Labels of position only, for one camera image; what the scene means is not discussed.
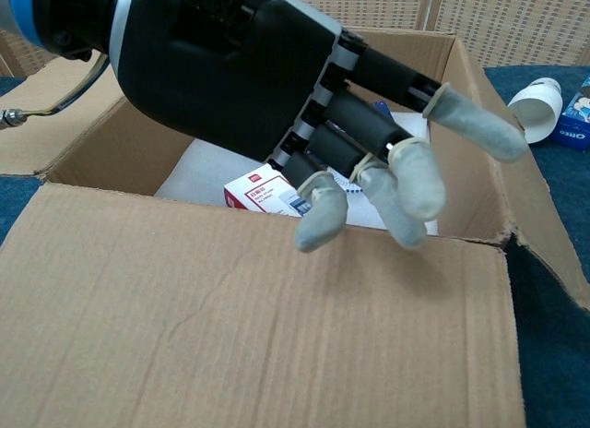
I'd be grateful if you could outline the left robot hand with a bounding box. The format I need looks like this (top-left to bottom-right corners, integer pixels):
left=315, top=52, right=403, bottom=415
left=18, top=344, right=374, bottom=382
left=108, top=0, right=529, bottom=254

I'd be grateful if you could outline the large red cardboard box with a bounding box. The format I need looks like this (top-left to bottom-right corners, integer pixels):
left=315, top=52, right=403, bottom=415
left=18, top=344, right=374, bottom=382
left=0, top=26, right=590, bottom=428

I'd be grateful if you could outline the white and red small box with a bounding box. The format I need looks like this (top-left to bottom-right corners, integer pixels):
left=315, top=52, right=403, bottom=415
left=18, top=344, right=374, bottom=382
left=223, top=163, right=305, bottom=220

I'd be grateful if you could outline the black snack package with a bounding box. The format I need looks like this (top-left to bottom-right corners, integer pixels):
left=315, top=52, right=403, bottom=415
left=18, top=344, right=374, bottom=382
left=368, top=99, right=397, bottom=123

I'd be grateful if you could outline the blue Oreo cookie box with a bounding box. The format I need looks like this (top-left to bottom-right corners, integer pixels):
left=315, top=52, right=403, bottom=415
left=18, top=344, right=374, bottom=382
left=550, top=75, right=590, bottom=153

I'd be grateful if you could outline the white foam lining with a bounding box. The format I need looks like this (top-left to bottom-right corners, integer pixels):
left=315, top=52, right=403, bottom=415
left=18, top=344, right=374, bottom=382
left=154, top=112, right=439, bottom=238

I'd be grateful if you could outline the woven wooden folding screen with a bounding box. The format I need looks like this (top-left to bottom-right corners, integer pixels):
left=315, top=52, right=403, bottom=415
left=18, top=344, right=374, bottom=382
left=0, top=0, right=590, bottom=78

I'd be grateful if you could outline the white paper cup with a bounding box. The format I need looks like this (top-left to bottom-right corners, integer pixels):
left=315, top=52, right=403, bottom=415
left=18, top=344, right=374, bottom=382
left=506, top=77, right=564, bottom=144

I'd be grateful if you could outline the blue tablecloth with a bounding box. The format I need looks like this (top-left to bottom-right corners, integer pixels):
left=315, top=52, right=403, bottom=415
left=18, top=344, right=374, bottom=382
left=0, top=65, right=590, bottom=428

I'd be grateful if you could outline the wrist cable with metal connector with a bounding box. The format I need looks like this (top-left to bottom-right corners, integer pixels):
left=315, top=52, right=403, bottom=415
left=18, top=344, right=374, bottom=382
left=0, top=56, right=112, bottom=132

